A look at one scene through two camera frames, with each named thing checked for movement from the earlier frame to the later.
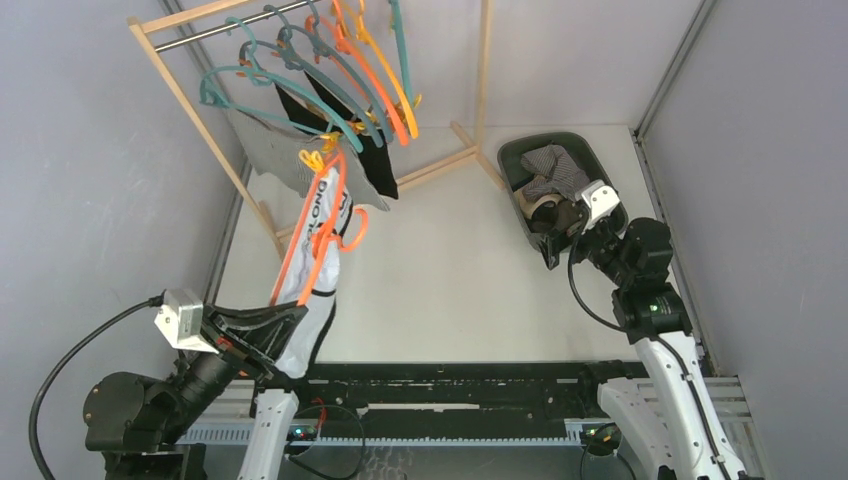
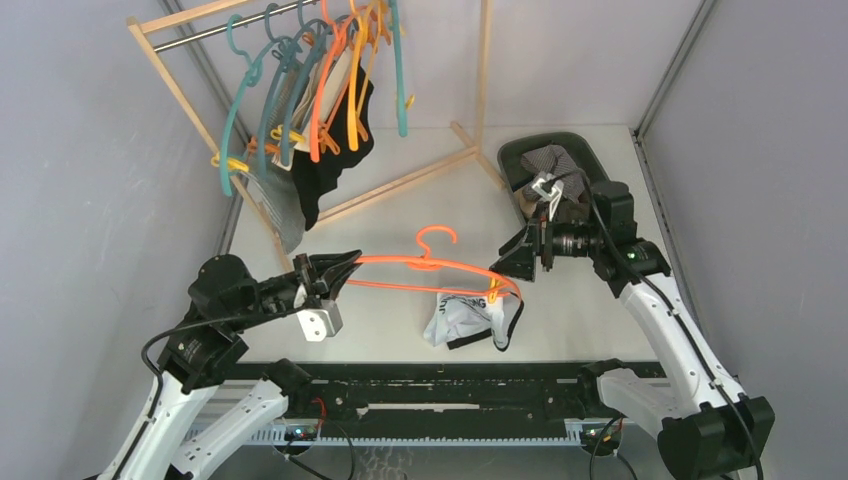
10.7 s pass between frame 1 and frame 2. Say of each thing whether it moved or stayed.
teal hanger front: moved
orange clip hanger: moved
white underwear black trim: moved
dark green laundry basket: stayed
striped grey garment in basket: stayed
